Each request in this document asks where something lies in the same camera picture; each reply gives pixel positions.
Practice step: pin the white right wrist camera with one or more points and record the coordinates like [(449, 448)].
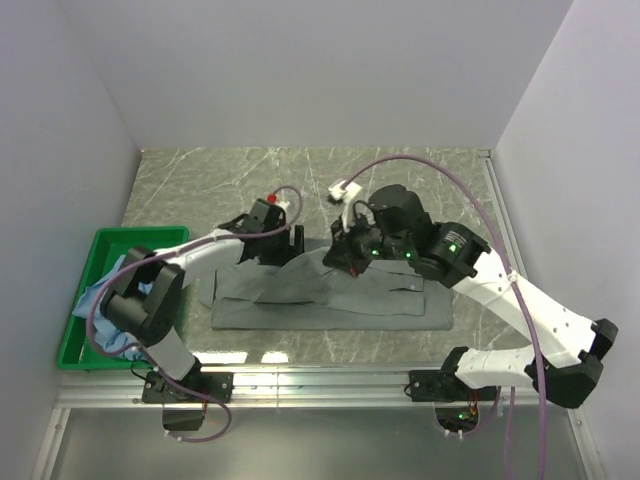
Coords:
[(346, 195)]

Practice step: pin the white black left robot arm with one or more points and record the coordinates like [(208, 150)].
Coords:
[(143, 298)]

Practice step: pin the aluminium side rail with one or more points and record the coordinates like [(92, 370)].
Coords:
[(505, 226)]

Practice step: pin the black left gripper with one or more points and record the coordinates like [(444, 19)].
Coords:
[(287, 250)]

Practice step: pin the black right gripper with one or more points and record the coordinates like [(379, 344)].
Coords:
[(342, 253)]

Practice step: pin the aluminium mounting rail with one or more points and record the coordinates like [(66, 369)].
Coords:
[(256, 386)]

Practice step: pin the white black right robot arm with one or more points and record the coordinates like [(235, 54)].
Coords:
[(563, 360)]

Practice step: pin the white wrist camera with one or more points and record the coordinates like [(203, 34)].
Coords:
[(346, 195), (277, 201)]

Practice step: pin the green plastic bin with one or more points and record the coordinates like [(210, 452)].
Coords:
[(109, 247)]

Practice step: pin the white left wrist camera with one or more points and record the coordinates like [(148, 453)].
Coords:
[(277, 201)]

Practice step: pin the grey long sleeve shirt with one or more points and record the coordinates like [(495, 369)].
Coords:
[(305, 295)]

